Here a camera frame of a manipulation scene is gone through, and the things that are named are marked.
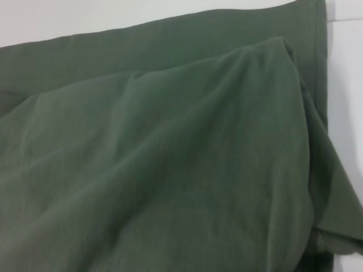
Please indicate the dark green t-shirt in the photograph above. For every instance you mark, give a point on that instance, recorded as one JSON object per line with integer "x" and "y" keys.
{"x": 156, "y": 156}

